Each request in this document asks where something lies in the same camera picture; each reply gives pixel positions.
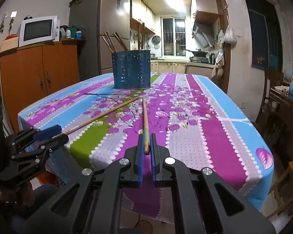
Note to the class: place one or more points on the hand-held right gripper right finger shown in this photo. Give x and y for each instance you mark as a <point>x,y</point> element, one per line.
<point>153,156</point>

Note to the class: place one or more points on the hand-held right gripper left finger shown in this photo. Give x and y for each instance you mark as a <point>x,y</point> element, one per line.
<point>140,156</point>

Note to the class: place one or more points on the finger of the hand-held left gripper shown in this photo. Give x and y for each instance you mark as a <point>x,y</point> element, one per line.
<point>48,132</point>
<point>57,141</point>

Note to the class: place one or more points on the brown wooden chopstick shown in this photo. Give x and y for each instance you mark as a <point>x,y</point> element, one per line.
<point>100,115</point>
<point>145,126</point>

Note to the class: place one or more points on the blue perforated chopstick holder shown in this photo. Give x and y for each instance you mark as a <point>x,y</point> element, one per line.
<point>131,70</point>

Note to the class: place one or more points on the bunch of chopsticks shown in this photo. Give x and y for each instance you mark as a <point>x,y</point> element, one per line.
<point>139,36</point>

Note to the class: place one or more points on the person's left hand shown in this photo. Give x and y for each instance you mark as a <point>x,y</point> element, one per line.
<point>26,195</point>

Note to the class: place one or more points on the orange wooden cabinet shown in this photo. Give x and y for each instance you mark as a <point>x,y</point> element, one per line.
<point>39,73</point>

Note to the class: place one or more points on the striped floral tablecloth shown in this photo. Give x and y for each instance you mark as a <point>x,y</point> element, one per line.
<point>210,126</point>

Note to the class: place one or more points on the beige box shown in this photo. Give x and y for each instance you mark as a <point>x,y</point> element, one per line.
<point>5,46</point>

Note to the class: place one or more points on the red round object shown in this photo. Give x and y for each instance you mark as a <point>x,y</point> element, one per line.
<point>11,37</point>

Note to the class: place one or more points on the beige lower kitchen cabinets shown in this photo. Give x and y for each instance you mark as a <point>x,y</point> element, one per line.
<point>173,68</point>

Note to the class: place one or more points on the beige kitchen cabinets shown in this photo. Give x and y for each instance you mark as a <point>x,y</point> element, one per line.
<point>141,12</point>
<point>173,68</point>

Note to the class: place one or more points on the white microwave oven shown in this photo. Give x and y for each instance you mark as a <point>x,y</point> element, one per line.
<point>37,30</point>

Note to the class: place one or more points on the white pill bottle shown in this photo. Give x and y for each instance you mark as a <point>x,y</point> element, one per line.
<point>68,34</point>

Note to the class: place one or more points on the blue lidded jar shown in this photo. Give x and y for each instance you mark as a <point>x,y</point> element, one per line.
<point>78,34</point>

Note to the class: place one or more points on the small black alarm clock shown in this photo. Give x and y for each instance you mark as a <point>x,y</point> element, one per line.
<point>28,17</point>

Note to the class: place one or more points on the green container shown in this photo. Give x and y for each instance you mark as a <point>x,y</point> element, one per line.
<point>74,30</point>

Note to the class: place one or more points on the gas stove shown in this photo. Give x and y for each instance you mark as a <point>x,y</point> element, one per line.
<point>199,59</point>

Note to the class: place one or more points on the hanging bags of produce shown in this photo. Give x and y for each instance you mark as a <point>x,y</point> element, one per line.
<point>218,65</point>

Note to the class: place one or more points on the black wok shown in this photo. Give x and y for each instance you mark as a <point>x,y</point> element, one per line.
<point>199,53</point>

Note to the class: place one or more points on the steel electric kettle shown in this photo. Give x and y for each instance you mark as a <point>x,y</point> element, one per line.
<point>212,59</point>

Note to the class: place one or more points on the hanging steel colander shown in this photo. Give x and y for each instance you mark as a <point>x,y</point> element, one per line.
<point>156,39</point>

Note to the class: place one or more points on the barred kitchen window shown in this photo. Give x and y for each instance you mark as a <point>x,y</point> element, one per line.
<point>173,36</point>

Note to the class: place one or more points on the grey refrigerator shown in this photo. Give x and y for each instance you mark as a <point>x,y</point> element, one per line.
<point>100,17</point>

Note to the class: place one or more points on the steel range hood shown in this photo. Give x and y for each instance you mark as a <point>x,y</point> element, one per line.
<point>202,35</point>

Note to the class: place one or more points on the dark wooden chair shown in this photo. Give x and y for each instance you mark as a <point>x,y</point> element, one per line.
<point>271,78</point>

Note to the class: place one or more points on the white hanging plastic bag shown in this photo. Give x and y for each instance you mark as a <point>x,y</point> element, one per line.
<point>229,36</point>

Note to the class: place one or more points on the dark wooden side table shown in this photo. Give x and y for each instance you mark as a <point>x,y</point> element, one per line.
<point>288,107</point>

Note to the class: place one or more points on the beige upper kitchen cabinets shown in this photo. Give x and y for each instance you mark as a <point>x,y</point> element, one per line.
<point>141,12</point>

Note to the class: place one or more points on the ceiling light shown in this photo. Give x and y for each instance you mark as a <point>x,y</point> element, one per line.
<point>177,1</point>

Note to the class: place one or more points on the brown upper kitchen cabinet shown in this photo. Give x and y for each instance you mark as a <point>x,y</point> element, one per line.
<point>207,4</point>

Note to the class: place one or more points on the dark night window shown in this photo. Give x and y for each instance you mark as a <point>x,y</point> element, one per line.
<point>261,34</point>

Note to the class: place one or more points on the hanging wall ornament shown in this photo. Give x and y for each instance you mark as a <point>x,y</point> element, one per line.
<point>2,23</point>
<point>11,24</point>

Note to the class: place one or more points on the white wall switch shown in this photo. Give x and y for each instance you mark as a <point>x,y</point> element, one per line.
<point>13,14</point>

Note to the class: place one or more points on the wooden doorway frame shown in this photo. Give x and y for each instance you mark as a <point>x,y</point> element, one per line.
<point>223,41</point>

